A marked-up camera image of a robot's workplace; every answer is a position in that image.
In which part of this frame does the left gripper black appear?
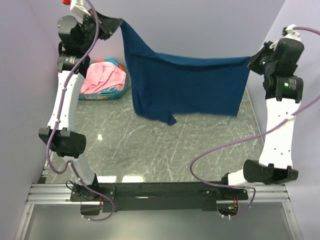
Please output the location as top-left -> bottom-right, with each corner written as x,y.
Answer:
78,7 -> 123,52

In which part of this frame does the dark blue t shirt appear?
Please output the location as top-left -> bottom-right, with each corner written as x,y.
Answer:
120,21 -> 250,126

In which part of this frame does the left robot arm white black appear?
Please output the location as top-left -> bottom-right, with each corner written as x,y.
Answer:
38,9 -> 123,201

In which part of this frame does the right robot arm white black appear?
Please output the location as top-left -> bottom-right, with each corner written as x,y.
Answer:
219,37 -> 305,200

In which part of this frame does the pink t shirt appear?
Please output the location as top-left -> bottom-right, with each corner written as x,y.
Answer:
80,61 -> 127,94

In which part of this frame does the orange garment in basket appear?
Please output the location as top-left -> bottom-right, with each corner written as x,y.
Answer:
95,58 -> 126,72

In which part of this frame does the teal laundry basket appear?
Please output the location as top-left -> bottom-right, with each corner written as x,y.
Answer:
78,65 -> 130,101

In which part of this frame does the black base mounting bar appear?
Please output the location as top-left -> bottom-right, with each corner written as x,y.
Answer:
70,182 -> 248,213

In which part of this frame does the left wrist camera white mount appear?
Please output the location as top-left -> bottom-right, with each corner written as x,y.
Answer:
61,0 -> 90,19

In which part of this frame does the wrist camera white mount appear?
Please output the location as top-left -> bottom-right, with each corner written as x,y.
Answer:
282,24 -> 301,42
61,0 -> 90,19

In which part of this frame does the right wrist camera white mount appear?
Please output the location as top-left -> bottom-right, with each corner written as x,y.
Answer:
282,24 -> 301,42

